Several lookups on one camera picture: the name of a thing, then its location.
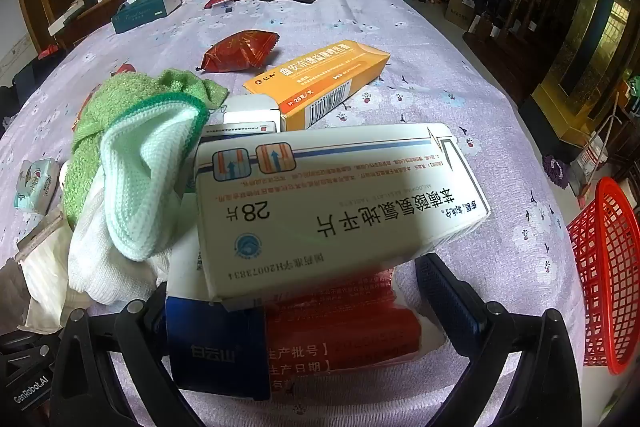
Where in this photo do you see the blue medicine box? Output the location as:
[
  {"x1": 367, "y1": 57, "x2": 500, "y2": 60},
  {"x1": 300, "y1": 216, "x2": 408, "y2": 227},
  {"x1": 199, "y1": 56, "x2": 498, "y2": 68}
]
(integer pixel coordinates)
[{"x1": 164, "y1": 232, "x2": 267, "y2": 404}]

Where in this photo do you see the white green-edged knit cloth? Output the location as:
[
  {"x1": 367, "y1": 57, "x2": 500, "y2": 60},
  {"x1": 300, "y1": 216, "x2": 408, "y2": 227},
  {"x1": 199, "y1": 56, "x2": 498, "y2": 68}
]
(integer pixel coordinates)
[{"x1": 99, "y1": 99, "x2": 209, "y2": 263}]

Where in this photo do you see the small tissue packet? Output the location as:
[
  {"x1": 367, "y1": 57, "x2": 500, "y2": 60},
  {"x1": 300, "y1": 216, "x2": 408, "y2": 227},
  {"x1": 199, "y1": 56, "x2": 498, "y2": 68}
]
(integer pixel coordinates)
[{"x1": 14, "y1": 158, "x2": 61, "y2": 214}]

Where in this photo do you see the dark red snack wrapper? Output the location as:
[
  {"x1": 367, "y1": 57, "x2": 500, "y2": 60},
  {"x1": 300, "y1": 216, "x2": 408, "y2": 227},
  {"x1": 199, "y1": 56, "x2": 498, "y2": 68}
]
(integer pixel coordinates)
[{"x1": 197, "y1": 30, "x2": 280, "y2": 73}]

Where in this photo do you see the wooden staircase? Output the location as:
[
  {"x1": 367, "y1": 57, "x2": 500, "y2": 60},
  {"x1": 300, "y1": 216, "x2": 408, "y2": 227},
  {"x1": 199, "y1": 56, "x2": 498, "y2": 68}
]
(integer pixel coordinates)
[{"x1": 462, "y1": 0, "x2": 592, "y2": 106}]

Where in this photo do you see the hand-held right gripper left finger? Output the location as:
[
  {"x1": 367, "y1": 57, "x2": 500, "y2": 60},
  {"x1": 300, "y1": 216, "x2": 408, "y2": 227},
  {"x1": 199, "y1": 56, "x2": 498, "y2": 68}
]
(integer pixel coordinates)
[{"x1": 52, "y1": 281, "x2": 192, "y2": 427}]

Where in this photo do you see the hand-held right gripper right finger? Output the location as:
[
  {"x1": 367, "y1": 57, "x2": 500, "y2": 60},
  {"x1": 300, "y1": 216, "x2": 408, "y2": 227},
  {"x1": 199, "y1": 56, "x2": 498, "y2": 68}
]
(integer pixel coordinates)
[{"x1": 416, "y1": 253, "x2": 587, "y2": 427}]

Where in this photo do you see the black bag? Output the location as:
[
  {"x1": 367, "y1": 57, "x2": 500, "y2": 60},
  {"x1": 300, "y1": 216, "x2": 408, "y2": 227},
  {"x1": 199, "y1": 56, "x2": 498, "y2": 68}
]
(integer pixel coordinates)
[{"x1": 12, "y1": 54, "x2": 51, "y2": 108}]

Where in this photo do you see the small white open box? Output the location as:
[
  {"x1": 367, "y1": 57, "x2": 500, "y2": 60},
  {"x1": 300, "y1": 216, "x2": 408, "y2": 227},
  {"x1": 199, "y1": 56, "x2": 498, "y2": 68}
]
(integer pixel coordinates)
[{"x1": 222, "y1": 94, "x2": 282, "y2": 128}]

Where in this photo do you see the beige paper napkin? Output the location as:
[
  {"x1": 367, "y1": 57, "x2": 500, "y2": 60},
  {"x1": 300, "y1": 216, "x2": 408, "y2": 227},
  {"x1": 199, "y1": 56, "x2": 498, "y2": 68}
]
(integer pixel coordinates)
[{"x1": 14, "y1": 216, "x2": 92, "y2": 334}]

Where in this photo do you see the green towel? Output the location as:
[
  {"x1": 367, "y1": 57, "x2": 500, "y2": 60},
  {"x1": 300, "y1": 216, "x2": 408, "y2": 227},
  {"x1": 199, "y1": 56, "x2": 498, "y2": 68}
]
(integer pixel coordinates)
[{"x1": 62, "y1": 67, "x2": 229, "y2": 229}]

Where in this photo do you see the red and white packet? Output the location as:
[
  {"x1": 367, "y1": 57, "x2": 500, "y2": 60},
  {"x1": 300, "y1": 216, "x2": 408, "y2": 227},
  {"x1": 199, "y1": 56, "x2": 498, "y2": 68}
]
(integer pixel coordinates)
[{"x1": 264, "y1": 266, "x2": 447, "y2": 389}]

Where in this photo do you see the red plastic basket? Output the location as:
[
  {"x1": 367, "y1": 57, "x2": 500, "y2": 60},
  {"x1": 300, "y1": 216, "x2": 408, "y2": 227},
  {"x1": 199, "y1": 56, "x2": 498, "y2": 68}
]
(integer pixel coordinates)
[{"x1": 566, "y1": 176, "x2": 640, "y2": 376}]

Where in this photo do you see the large white medicine box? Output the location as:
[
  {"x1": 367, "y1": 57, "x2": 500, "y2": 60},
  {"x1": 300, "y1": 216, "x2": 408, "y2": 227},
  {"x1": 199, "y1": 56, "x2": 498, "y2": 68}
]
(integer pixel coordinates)
[{"x1": 194, "y1": 123, "x2": 492, "y2": 304}]

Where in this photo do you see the teal tissue box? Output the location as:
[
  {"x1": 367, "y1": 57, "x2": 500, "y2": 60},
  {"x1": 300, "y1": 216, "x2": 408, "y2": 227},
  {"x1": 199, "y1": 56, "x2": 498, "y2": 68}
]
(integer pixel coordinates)
[{"x1": 110, "y1": 0, "x2": 180, "y2": 34}]

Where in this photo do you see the orange medicine box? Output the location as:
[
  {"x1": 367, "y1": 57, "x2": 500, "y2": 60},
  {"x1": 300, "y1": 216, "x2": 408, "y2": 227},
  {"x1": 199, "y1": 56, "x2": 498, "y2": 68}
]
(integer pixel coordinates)
[{"x1": 243, "y1": 40, "x2": 391, "y2": 134}]

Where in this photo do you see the flat white medicine box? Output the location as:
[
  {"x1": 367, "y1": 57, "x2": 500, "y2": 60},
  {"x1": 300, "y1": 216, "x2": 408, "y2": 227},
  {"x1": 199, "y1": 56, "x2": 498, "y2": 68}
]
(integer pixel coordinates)
[{"x1": 201, "y1": 122, "x2": 279, "y2": 142}]

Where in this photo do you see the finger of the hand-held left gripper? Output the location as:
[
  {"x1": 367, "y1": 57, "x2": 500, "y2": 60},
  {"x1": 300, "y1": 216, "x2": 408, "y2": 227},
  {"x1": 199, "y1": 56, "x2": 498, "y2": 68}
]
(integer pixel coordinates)
[{"x1": 0, "y1": 332, "x2": 53, "y2": 369}]

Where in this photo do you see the cardboard box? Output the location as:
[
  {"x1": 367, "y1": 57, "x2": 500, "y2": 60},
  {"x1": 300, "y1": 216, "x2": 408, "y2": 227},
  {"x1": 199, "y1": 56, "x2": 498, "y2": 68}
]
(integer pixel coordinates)
[{"x1": 444, "y1": 0, "x2": 476, "y2": 30}]

